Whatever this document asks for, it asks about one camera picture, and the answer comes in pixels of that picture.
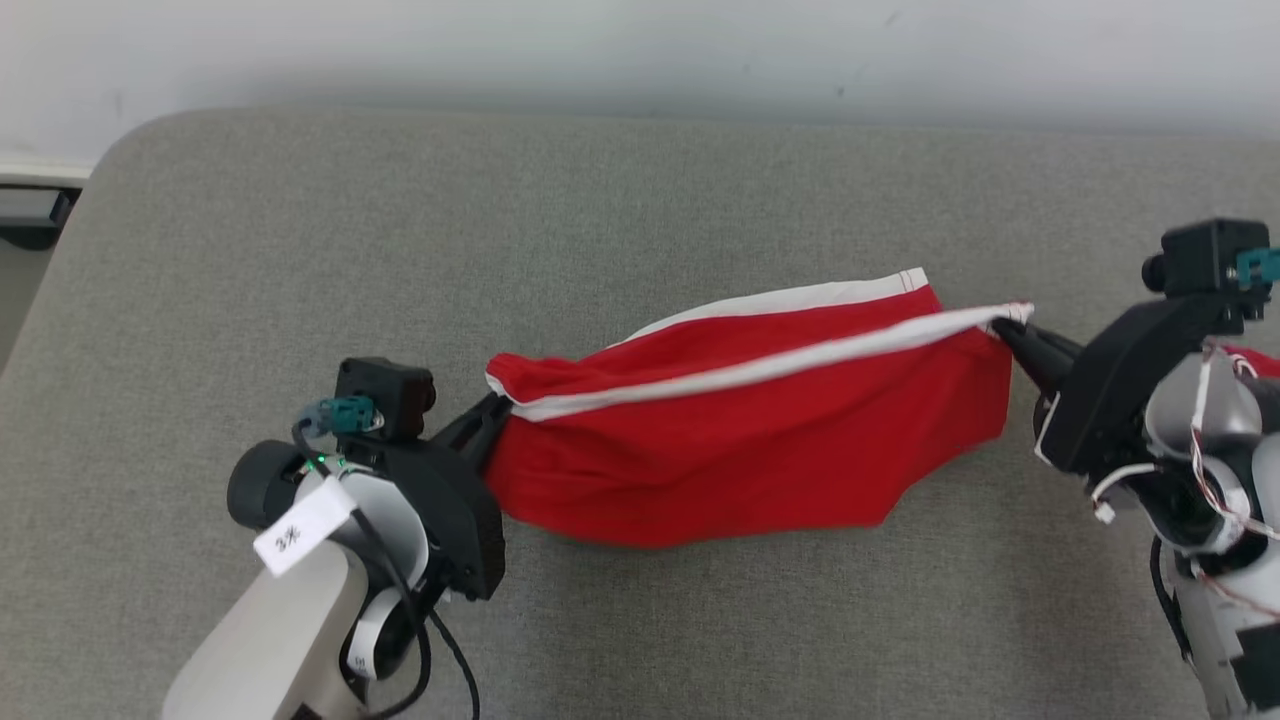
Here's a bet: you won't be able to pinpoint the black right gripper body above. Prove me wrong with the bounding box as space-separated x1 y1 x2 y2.
1035 295 1241 476

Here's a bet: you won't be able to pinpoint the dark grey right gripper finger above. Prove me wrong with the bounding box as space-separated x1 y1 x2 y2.
993 318 1086 366
990 328 1073 396

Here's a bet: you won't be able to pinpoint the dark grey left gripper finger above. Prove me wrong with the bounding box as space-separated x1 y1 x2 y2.
430 392 501 451
460 405 513 476

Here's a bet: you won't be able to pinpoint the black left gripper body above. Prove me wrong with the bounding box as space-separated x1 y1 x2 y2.
345 440 507 602

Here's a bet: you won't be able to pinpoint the red Bulls 23 jersey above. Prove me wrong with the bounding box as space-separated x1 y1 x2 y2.
1225 345 1280 381

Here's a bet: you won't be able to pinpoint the red shorts with white stripe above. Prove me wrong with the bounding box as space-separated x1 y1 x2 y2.
485 267 1036 549

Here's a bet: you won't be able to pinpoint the white paper tag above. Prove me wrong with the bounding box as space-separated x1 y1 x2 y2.
253 476 358 578

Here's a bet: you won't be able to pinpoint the dark grey box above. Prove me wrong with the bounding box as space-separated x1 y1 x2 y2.
0 185 81 251

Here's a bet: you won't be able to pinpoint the teal left camera connector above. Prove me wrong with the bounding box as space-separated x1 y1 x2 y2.
300 396 379 436

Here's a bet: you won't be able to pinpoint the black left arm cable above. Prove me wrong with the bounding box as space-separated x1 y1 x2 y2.
290 425 481 720

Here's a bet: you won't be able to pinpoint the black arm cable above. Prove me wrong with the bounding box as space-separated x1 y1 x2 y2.
1148 535 1196 661
290 425 481 720

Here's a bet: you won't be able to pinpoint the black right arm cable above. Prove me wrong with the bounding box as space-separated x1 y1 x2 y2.
1148 535 1196 661

